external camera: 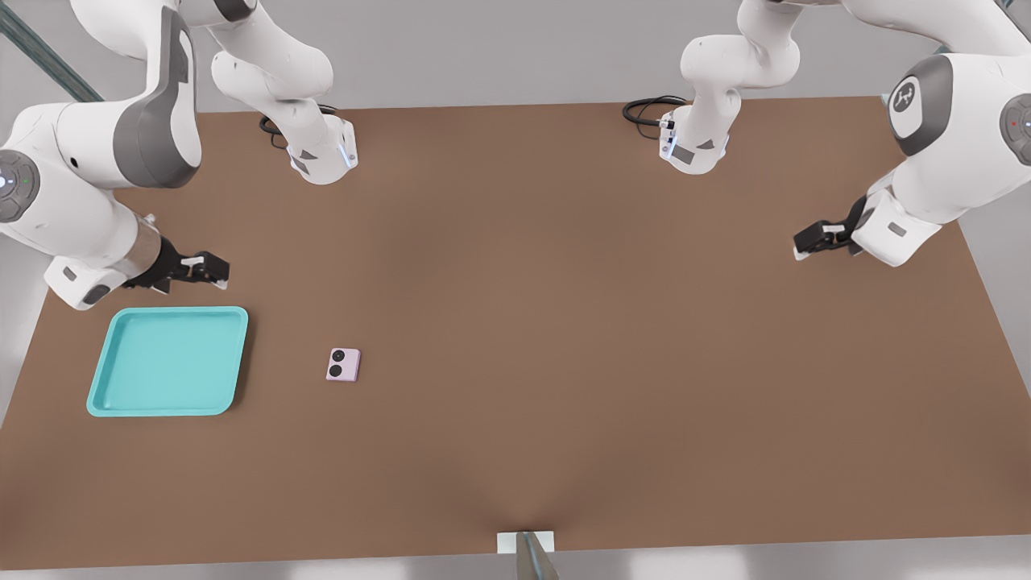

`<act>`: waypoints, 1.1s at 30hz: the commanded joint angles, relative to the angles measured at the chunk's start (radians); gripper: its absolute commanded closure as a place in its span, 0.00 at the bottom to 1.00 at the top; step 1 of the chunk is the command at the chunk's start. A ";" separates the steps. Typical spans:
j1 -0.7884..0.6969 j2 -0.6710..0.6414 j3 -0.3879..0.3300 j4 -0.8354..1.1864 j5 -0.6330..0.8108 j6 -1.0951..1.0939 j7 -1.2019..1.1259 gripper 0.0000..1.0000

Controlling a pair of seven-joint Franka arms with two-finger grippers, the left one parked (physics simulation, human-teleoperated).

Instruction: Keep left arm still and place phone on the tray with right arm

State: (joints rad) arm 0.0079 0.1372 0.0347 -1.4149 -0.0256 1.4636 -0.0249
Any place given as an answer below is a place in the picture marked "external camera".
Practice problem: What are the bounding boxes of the pale blue-green tray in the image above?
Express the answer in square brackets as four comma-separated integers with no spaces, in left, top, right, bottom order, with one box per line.
[86,306,250,418]

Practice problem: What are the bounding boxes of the pale lilac phone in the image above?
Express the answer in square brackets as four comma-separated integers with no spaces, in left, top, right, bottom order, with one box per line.
[325,347,362,383]

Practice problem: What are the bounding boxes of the black cable loop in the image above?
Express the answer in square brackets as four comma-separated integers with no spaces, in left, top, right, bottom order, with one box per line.
[622,95,690,139]
[259,104,340,151]

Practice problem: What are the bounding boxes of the silver frame post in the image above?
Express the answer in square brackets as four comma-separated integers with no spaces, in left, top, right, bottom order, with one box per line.
[496,530,561,580]
[0,4,106,105]

